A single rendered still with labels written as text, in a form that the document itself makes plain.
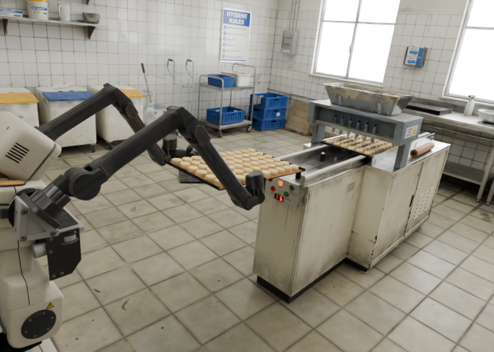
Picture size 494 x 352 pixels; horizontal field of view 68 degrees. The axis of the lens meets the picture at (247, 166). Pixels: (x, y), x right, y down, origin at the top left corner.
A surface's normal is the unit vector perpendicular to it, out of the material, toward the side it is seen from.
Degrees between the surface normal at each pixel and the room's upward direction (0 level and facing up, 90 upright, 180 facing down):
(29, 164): 90
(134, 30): 90
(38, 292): 90
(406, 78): 90
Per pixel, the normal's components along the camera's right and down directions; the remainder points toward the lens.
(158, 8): 0.67, 0.31
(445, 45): -0.74, 0.17
